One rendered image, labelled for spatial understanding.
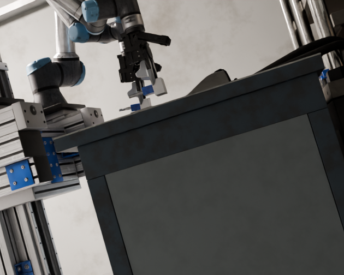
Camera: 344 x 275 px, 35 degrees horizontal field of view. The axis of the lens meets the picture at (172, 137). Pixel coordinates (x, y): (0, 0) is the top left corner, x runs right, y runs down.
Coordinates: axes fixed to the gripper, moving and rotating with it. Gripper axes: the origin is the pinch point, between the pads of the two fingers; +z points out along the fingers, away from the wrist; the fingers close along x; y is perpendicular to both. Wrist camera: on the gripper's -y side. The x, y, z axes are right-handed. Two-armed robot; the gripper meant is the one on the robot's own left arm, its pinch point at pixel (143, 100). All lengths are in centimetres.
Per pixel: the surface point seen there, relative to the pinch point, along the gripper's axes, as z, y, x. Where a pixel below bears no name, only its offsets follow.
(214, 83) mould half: -2.1, -30.5, 18.9
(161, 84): -5.0, -13.8, 31.1
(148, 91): -3.2, -8.8, 30.9
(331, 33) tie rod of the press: -13, -75, 6
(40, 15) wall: -85, 130, -251
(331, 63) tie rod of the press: -2, -73, 7
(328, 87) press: 6, -70, 13
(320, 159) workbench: 19, -57, 83
